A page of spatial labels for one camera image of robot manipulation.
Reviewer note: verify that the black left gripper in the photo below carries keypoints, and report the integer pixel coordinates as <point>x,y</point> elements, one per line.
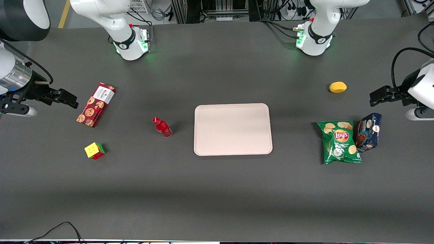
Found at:
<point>402,88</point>

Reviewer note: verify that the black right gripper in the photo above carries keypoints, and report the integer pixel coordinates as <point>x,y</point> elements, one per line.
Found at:
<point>34,91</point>

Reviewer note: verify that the red coke bottle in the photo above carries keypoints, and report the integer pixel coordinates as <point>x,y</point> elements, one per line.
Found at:
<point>162,128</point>

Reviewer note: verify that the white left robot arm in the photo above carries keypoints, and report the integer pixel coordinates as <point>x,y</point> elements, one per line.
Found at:
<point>318,32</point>

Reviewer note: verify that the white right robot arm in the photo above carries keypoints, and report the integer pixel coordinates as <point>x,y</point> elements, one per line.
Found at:
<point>112,20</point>

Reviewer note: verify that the beige plastic tray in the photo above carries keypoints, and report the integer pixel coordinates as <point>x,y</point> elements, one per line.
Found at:
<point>234,130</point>

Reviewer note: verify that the red cookie box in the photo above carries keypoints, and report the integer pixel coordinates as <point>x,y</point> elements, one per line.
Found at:
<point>95,105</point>

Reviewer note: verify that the blue cookie box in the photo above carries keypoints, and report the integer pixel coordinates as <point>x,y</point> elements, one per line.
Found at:
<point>369,132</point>

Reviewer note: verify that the yellow lemon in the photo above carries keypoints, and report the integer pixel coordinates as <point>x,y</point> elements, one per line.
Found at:
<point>338,87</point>

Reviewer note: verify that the rubiks cube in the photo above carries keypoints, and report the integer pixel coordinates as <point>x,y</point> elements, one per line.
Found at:
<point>93,150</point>

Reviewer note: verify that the green lays chips bag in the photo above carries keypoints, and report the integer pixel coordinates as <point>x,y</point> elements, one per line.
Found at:
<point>340,145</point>

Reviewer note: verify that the yellow floor tape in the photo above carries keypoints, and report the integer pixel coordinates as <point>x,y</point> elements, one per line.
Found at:
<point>63,14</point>

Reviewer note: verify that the white perforated box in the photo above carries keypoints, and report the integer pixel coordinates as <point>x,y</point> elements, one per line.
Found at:
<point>139,6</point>

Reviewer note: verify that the white power strip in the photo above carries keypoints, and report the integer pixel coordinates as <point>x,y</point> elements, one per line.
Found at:
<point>294,12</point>

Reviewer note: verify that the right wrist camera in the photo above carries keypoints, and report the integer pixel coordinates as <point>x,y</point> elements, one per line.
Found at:
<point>28,111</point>

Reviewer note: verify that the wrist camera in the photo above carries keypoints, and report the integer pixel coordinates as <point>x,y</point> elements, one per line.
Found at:
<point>28,111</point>
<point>420,114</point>

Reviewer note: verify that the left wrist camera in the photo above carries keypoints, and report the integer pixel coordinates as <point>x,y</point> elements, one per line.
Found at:
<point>420,114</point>

